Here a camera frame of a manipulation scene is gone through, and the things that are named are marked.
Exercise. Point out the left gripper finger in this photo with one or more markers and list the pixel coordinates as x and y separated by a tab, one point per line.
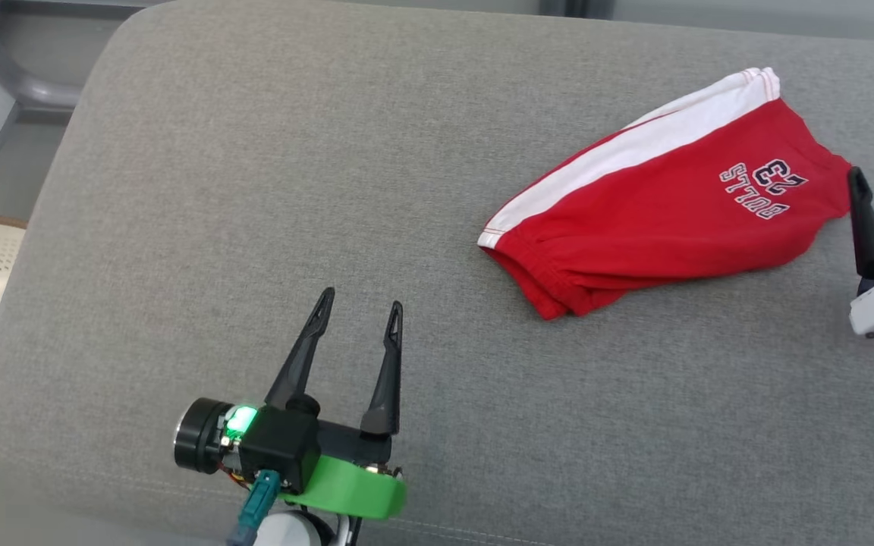
385	387
300	364

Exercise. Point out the grey metal pipe frame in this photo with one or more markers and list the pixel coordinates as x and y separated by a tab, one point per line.
35	92

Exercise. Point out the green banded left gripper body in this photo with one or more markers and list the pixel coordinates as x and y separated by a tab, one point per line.
346	489

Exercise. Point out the grey fabric sofa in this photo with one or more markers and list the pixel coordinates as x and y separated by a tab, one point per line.
331	189

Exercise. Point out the red shorts with white stripe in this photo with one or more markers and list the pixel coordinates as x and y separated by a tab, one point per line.
672	220

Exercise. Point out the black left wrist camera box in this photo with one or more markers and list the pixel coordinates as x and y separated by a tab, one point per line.
281	447

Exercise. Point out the teal left camera connector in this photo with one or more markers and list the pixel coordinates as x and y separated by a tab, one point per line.
255	508

